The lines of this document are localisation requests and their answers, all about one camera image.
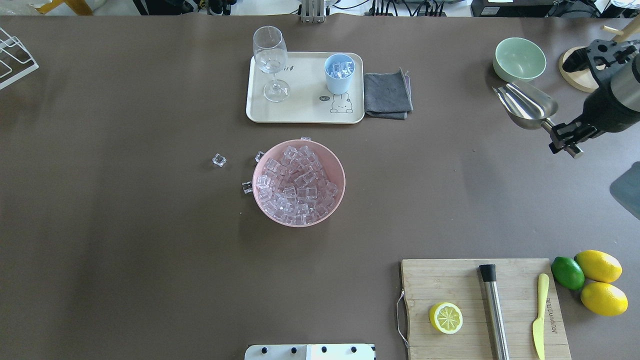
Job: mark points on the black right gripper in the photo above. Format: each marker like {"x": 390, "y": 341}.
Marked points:
{"x": 601, "y": 111}

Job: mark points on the yellow lemon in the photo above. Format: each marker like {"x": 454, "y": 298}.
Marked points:
{"x": 599, "y": 266}
{"x": 604, "y": 299}

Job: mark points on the grey folded cloth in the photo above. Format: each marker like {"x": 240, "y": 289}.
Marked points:
{"x": 388, "y": 95}

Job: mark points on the green bowl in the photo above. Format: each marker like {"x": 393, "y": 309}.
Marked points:
{"x": 518, "y": 59}

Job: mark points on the upper yellow lemon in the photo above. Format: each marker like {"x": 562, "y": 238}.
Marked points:
{"x": 599, "y": 266}

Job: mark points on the lower yellow lemon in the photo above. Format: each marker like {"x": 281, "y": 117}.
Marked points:
{"x": 604, "y": 299}

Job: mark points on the loose ice cube far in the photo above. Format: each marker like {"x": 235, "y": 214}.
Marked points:
{"x": 219, "y": 160}

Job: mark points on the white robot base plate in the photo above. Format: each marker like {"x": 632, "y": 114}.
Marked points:
{"x": 328, "y": 351}

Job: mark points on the loose ice cube near bowl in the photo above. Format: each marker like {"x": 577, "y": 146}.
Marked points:
{"x": 247, "y": 187}

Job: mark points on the white wire cup rack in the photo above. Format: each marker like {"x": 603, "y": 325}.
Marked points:
{"x": 16, "y": 61}

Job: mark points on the bamboo cutting board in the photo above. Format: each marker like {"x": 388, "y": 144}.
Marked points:
{"x": 427, "y": 282}

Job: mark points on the cream rabbit tray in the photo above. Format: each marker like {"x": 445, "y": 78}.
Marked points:
{"x": 310, "y": 100}

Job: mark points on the green lime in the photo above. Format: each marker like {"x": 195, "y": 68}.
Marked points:
{"x": 568, "y": 273}

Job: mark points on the steel muddler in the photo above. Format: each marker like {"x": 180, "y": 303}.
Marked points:
{"x": 490, "y": 281}

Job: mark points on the yellow plastic knife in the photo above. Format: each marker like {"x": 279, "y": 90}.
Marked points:
{"x": 538, "y": 325}

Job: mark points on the light blue cup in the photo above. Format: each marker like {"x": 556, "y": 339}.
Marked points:
{"x": 339, "y": 70}

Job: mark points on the metal ice scoop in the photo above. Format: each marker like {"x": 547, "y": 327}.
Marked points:
{"x": 532, "y": 109}

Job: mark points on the clear wine glass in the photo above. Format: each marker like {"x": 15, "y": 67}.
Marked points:
{"x": 271, "y": 56}

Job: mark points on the half lemon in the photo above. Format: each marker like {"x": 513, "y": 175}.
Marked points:
{"x": 446, "y": 317}

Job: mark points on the pink bowl of ice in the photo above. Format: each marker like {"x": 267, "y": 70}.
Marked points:
{"x": 299, "y": 183}

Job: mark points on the wooden cup stand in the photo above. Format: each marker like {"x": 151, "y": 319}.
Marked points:
{"x": 575, "y": 75}

